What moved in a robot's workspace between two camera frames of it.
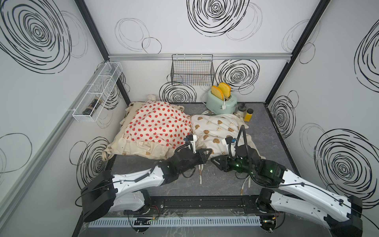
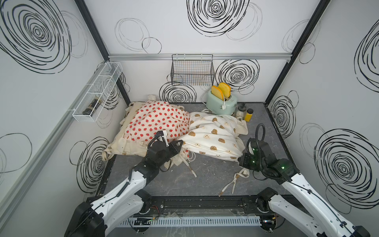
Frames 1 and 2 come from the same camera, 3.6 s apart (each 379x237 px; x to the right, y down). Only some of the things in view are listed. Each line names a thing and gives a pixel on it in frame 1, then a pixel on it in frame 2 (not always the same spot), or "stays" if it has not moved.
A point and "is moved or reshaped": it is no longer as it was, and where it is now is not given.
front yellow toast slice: x=216 y=92 stays
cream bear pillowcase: x=210 y=129 is moved or reshaped
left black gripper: x=202 y=159 to x=176 y=148
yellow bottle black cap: x=248 y=115 stays
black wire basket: x=192 y=70 stays
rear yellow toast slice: x=225 y=89 stays
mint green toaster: x=219 y=106 stays
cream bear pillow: x=121 y=146 stays
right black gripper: x=223 y=161 to x=242 y=161
